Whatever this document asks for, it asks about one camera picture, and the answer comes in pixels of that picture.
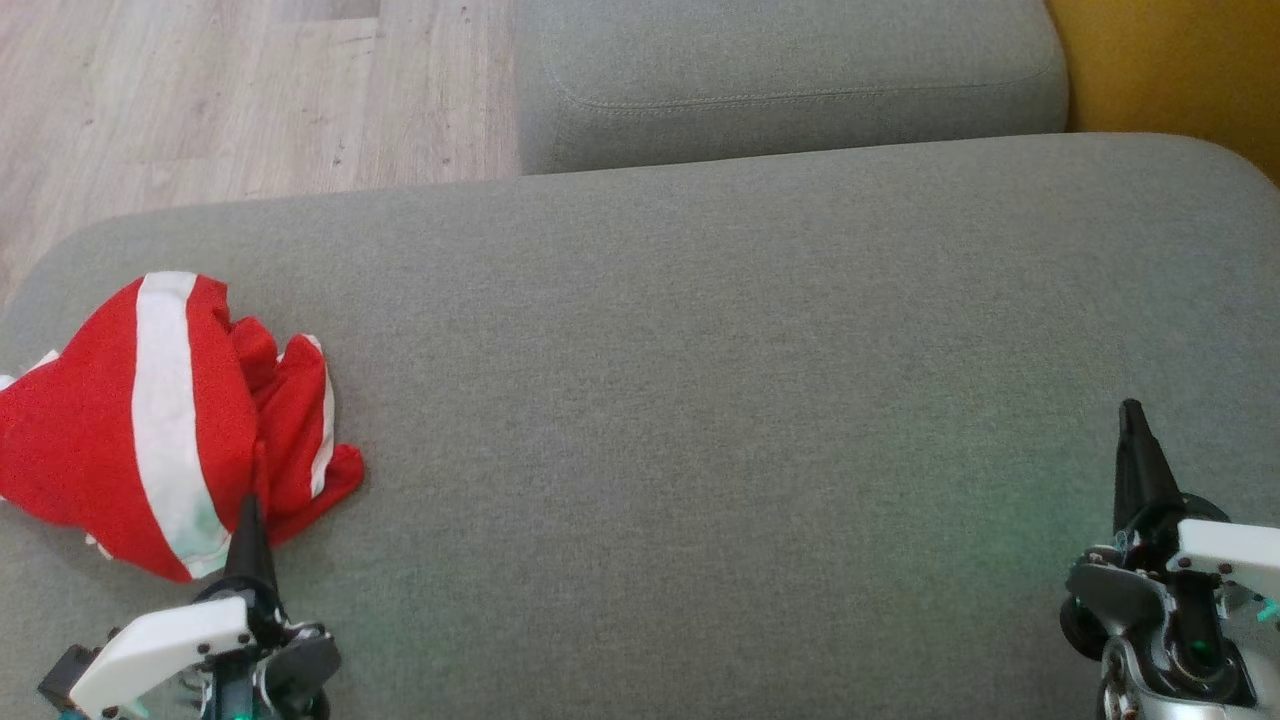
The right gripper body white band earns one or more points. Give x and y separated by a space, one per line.
1230 560

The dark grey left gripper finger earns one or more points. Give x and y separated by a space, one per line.
250 560

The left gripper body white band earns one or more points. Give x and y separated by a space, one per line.
160 640

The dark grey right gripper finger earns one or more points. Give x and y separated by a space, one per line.
1140 480

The red basketball jersey white trim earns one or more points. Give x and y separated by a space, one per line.
300 420

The wide yellow sofa backrest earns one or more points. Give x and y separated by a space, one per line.
1180 70

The large grey sofa seat cushion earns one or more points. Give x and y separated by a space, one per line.
700 400

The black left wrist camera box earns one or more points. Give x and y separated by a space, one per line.
68 670

